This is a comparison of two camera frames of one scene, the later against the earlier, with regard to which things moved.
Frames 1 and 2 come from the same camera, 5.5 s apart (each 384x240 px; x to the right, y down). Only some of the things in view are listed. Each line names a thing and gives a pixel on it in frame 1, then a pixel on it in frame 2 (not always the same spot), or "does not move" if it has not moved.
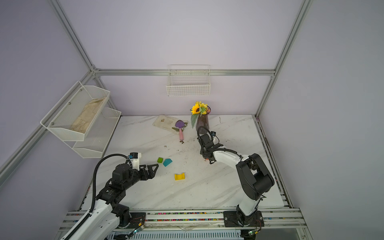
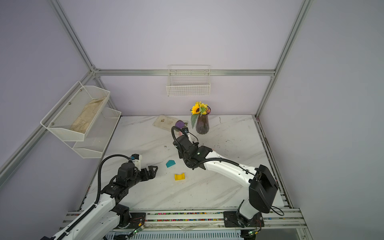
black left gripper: (145, 177) does not move
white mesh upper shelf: (72, 116) does not move
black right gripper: (202, 152) -> (180, 155)
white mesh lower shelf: (97, 138) does not move
